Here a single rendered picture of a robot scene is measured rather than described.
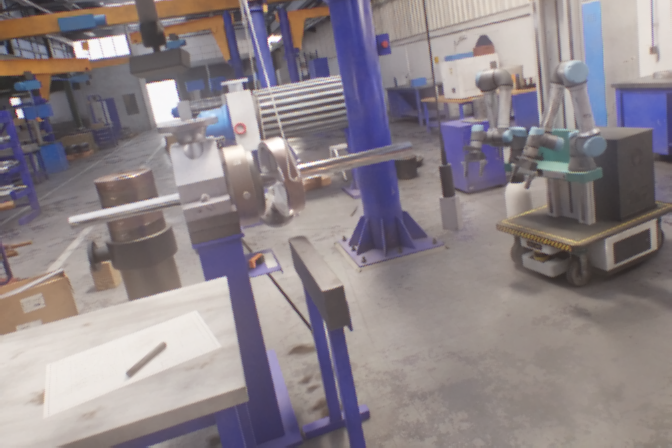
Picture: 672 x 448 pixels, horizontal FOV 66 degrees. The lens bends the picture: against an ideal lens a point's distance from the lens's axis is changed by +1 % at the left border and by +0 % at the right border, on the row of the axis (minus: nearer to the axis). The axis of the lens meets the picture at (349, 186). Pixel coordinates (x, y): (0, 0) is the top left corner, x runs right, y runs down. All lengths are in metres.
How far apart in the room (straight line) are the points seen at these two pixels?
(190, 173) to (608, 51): 5.70
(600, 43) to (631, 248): 3.81
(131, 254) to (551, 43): 3.03
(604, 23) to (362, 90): 3.75
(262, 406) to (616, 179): 2.43
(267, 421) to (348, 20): 2.79
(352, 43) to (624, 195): 2.14
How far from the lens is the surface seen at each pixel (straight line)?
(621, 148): 3.54
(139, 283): 3.86
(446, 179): 1.83
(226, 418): 1.36
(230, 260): 2.14
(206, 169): 2.21
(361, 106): 4.04
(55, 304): 4.20
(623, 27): 7.19
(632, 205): 3.70
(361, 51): 4.03
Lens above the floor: 1.53
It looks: 13 degrees down
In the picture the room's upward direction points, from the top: 10 degrees counter-clockwise
